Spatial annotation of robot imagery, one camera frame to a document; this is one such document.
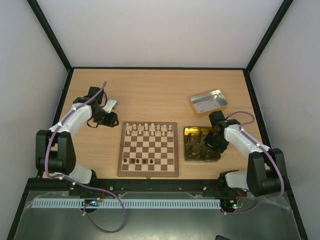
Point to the silver tin lid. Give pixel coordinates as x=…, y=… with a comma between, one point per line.
x=207, y=102

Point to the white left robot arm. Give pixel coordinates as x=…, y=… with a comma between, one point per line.
x=54, y=150

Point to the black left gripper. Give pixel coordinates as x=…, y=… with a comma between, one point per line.
x=111, y=121

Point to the white slotted cable duct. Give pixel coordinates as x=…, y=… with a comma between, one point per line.
x=74, y=203

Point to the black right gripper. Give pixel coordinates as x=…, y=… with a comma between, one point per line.
x=212, y=141

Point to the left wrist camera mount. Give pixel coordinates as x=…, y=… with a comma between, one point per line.
x=110, y=105

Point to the gold tin tray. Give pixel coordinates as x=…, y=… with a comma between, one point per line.
x=195, y=149

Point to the wooden chessboard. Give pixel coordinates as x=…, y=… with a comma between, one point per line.
x=149, y=140

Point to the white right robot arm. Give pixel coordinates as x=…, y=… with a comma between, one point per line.
x=263, y=176

